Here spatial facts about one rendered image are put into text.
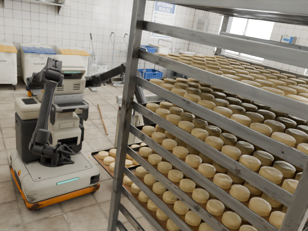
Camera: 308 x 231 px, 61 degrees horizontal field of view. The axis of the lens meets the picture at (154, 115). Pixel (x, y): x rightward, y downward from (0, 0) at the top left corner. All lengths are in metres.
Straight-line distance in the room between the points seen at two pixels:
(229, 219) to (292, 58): 0.44
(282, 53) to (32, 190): 2.04
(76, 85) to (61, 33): 3.96
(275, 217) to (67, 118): 1.77
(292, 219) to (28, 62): 5.01
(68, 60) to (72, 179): 0.99
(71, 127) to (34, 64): 3.20
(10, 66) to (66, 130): 3.23
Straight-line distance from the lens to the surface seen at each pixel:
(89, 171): 2.44
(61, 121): 2.15
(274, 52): 0.59
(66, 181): 2.35
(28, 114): 2.34
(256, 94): 0.60
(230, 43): 0.64
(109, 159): 1.26
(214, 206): 0.81
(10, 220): 2.45
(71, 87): 2.08
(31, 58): 5.27
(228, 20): 1.18
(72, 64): 1.99
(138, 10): 0.87
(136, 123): 2.22
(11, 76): 5.31
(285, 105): 0.58
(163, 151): 0.83
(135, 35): 0.87
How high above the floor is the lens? 1.62
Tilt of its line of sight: 20 degrees down
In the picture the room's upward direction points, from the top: 9 degrees clockwise
